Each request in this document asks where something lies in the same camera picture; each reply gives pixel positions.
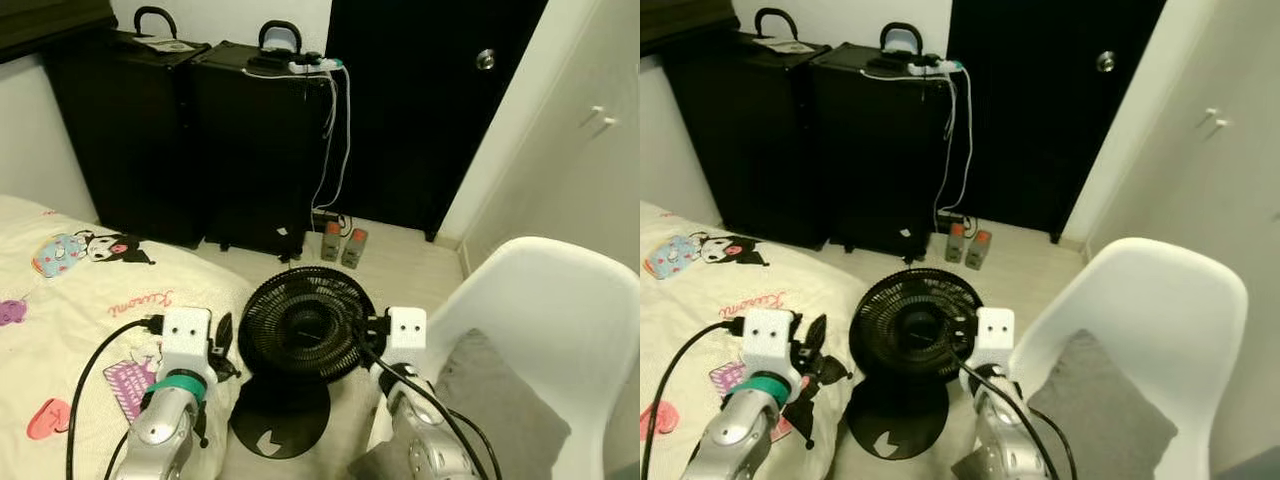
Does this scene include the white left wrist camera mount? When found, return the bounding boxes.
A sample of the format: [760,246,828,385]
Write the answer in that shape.
[741,308,797,387]
[159,307,215,387]

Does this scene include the white plastic chair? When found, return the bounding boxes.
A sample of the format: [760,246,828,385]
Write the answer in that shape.
[1000,237,1250,480]
[368,237,641,480]

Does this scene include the black floor fan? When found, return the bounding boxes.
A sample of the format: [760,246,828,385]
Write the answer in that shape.
[228,266,380,461]
[847,268,987,461]

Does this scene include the white wardrobe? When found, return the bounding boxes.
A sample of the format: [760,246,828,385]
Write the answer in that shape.
[463,0,641,273]
[1084,0,1280,473]

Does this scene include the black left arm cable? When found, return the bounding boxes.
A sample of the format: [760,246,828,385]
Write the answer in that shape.
[66,315,165,480]
[644,318,747,480]

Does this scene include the white power cable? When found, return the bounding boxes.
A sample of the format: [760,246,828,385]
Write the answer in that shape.
[309,68,354,214]
[933,68,974,217]

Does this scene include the black suitcase with power strip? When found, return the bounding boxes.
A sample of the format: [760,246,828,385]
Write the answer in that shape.
[191,20,337,264]
[809,21,957,264]

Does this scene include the black suitcase with paper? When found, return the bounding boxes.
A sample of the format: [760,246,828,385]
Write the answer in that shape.
[661,7,832,252]
[44,6,212,250]

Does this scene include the grey square pillow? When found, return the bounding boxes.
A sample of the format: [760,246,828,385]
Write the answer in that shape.
[348,328,572,480]
[952,330,1180,480]

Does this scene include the white power strip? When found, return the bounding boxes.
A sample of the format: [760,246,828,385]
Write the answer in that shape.
[288,56,348,77]
[907,56,970,77]

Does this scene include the black door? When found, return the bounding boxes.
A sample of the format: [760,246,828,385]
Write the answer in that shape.
[324,0,550,242]
[944,0,1169,245]

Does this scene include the dark brown shelf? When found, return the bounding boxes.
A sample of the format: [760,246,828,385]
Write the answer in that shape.
[0,0,120,64]
[640,0,742,57]

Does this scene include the white cartoon print bedsheet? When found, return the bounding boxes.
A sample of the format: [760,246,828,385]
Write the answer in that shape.
[640,200,873,480]
[0,195,263,480]

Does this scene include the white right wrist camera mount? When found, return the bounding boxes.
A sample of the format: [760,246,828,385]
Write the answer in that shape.
[384,306,429,367]
[971,306,1016,367]

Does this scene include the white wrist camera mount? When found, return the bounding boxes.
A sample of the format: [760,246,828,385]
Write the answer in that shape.
[971,306,1016,367]
[384,306,429,367]
[159,307,215,387]
[741,308,797,387]

